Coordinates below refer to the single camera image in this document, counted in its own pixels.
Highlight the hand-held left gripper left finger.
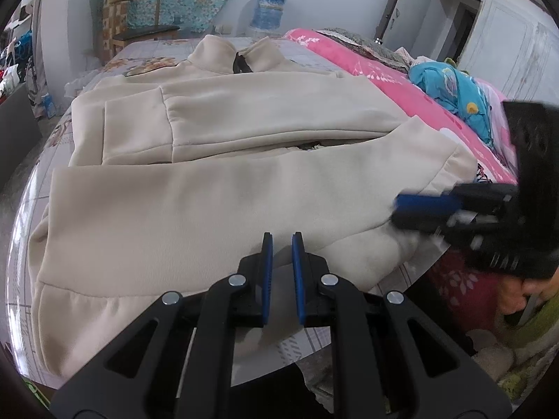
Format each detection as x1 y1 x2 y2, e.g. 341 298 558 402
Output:
50 232 275 409

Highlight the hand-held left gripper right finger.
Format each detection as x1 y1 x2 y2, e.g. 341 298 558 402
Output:
291 231 511 409

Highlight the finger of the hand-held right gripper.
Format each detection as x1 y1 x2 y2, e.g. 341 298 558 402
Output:
390 210 499 246
393 182 520 214

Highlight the cream zip jacket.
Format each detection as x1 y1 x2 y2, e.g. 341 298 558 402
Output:
30 35 479 378

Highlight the person's right hand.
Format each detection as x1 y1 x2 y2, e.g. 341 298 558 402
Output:
498 273 559 328

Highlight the floral checked tablecloth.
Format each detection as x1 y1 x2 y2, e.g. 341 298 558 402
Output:
9 35 459 391

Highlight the pink floral blanket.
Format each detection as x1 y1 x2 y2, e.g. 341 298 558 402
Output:
284 27 525 345

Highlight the blue printed cloth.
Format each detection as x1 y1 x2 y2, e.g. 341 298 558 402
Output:
408 59 503 147

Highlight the white wardrobe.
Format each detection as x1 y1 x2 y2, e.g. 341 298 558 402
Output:
454 0 559 110

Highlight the pale checked cloth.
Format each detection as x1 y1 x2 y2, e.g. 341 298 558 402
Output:
399 50 437 71

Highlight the green fuzzy cloth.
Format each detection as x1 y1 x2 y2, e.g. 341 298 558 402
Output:
472 306 559 402

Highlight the white door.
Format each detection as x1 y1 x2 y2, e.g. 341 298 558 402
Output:
376 0 437 49

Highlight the blue water jug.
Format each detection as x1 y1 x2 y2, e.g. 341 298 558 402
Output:
253 0 289 33

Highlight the wooden armchair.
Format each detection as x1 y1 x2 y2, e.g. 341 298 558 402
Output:
89 0 182 59

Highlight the dark grey cabinet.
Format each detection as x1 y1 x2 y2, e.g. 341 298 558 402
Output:
0 83 42 193

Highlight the orange patterned box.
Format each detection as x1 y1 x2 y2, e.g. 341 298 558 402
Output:
102 0 132 49

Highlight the pile of household clutter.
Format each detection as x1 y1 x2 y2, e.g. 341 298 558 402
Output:
0 30 36 92

